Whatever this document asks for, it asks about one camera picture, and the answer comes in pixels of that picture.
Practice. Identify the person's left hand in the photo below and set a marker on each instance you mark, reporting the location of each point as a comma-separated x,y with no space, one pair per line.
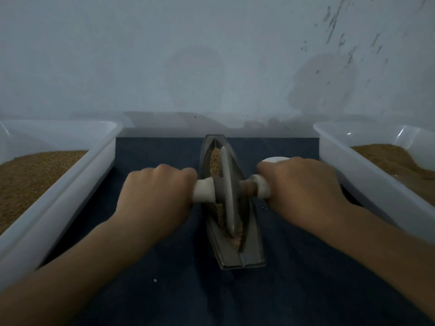
155,200

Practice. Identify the small ground grain portion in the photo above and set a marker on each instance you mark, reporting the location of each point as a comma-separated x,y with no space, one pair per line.
215,163

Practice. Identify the person's right hand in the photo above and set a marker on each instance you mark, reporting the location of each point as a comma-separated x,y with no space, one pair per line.
306,193

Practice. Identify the white round plate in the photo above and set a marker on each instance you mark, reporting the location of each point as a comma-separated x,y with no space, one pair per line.
275,160

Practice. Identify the boat-shaped metal grinding trough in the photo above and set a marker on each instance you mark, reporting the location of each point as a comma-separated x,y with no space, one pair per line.
250,251

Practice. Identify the white plastic tray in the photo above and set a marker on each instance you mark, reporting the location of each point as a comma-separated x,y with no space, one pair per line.
64,186
360,180

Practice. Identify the person's left forearm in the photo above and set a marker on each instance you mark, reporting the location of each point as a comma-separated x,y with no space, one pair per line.
68,281

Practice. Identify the person's right forearm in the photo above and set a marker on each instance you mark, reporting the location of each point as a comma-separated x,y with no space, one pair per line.
391,258

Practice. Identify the dark blue tablecloth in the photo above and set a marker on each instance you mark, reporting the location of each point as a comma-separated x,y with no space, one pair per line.
170,288

